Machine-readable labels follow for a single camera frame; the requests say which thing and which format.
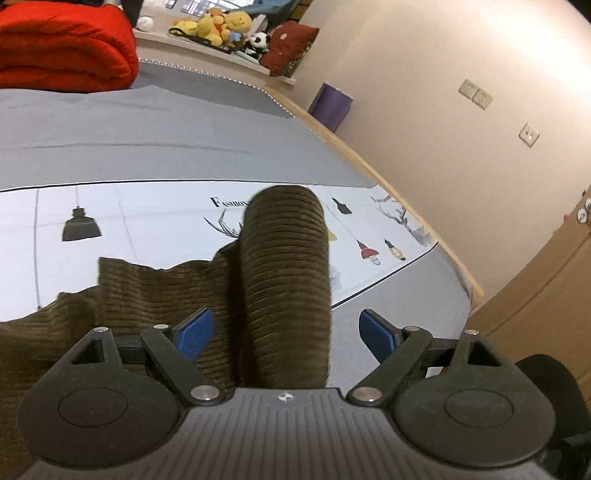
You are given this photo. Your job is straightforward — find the double wall socket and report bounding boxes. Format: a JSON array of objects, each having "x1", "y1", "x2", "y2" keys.
[{"x1": 458, "y1": 79, "x2": 494, "y2": 110}]

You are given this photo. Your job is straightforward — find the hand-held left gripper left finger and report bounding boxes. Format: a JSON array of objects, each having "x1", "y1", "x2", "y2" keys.
[{"x1": 69, "y1": 308, "x2": 227, "y2": 407}]

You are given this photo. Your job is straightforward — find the teal cloth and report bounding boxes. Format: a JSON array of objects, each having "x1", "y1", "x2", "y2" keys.
[{"x1": 240, "y1": 0, "x2": 301, "y2": 19}]

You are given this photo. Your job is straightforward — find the red pillow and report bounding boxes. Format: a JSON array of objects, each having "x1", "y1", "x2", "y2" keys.
[{"x1": 259, "y1": 20, "x2": 320, "y2": 77}]

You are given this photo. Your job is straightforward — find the window sill ledge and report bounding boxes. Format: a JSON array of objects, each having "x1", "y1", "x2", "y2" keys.
[{"x1": 133, "y1": 28, "x2": 296, "y2": 86}]

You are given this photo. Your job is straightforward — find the single wall switch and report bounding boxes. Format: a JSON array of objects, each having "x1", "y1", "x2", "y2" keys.
[{"x1": 517, "y1": 122, "x2": 541, "y2": 149}]

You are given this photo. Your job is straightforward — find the wooden door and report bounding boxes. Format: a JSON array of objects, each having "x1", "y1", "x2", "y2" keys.
[{"x1": 470, "y1": 184, "x2": 591, "y2": 370}]

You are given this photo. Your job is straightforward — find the purple bin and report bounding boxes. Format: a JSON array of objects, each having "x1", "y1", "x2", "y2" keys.
[{"x1": 308, "y1": 82, "x2": 354, "y2": 133}]

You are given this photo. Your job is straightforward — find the white deer print cloth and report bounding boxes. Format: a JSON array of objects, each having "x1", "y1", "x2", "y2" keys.
[{"x1": 0, "y1": 179, "x2": 437, "y2": 321}]

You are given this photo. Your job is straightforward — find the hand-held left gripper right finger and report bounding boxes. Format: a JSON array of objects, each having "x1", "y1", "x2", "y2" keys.
[{"x1": 346, "y1": 308, "x2": 504, "y2": 407}]

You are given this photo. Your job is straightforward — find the panda plush toy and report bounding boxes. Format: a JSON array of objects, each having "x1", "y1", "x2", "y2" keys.
[{"x1": 242, "y1": 31, "x2": 270, "y2": 60}]

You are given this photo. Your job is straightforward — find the brown corduroy pants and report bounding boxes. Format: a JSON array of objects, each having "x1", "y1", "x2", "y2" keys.
[{"x1": 0, "y1": 185, "x2": 334, "y2": 480}]

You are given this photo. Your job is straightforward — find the grey bed sheet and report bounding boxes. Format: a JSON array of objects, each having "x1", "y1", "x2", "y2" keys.
[{"x1": 0, "y1": 61, "x2": 472, "y2": 393}]

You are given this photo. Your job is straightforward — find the yellow bear plush toy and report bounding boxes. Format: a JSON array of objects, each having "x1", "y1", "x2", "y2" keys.
[{"x1": 222, "y1": 11, "x2": 254, "y2": 46}]

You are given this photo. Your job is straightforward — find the wooden bed frame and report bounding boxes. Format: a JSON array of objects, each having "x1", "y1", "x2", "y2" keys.
[{"x1": 137, "y1": 58, "x2": 485, "y2": 306}]

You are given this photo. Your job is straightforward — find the red quilt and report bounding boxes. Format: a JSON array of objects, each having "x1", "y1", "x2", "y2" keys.
[{"x1": 0, "y1": 4, "x2": 141, "y2": 94}]

